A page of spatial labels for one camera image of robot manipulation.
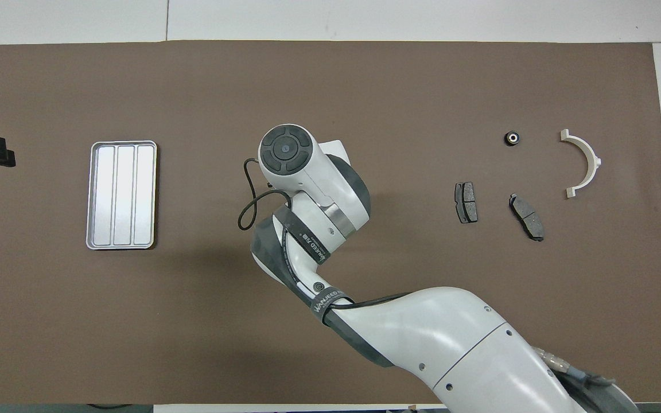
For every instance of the white semicircular plastic bracket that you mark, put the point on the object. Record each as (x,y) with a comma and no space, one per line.
(591,160)

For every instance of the black bearing gear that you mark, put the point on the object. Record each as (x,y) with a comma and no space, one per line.
(512,138)

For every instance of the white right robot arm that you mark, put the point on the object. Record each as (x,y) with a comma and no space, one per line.
(451,344)

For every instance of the rectangular dark brake pad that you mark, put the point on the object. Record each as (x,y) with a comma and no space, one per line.
(466,202)

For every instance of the silver metal tray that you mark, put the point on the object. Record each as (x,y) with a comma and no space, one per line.
(124,195)

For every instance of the curved dark brake pad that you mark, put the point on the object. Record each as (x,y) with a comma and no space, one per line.
(527,217)

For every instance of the brown table mat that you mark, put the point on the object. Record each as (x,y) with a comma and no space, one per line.
(365,103)

